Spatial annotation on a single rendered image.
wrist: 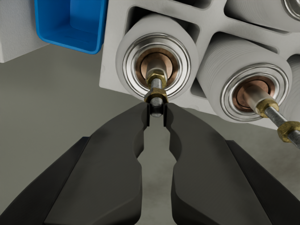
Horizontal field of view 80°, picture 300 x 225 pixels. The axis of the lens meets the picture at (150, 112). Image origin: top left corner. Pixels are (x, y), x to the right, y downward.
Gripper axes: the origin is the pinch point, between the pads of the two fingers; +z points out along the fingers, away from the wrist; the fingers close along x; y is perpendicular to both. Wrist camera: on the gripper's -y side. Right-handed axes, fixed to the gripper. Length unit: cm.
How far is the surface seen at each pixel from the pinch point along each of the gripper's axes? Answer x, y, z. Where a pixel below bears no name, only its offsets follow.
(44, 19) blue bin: -19.5, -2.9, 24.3
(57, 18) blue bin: -19.4, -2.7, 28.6
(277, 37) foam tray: 16.3, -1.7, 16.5
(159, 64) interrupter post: 0.2, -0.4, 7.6
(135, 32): -2.3, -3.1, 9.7
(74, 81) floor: -21.8, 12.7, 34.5
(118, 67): -4.4, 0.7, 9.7
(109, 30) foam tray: -6.5, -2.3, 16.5
